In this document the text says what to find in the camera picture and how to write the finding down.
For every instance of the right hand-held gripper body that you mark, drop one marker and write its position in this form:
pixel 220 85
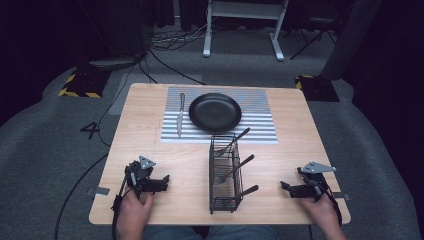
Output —
pixel 315 181

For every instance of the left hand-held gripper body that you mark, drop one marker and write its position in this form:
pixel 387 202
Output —
pixel 138 173

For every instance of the person's right hand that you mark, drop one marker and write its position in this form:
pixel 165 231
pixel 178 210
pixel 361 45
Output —
pixel 321 211

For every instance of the person's left hand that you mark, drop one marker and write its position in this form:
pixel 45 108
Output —
pixel 133 210

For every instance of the grey tape piece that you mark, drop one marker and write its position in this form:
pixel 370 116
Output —
pixel 341 196
pixel 100 191

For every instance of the grey striped placemat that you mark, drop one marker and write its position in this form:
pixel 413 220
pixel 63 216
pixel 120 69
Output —
pixel 260 130

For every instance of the silver table knife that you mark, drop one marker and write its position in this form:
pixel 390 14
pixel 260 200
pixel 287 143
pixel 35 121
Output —
pixel 180 116

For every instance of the person's blue jeans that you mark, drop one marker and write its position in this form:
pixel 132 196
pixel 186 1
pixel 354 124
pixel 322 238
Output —
pixel 233 232

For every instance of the black round plate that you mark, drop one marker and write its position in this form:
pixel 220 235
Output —
pixel 215 112

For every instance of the black yellow striped stand base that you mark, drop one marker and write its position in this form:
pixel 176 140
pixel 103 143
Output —
pixel 318 88
pixel 85 85

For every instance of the grey round stand foot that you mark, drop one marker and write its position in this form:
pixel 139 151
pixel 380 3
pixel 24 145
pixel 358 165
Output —
pixel 116 62

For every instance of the black tripod stand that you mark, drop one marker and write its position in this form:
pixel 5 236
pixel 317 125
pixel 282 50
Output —
pixel 315 36

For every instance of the grey curtain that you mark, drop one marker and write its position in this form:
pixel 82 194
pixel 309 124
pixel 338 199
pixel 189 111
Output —
pixel 353 36

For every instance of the white desk frame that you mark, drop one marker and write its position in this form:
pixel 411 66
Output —
pixel 246 10

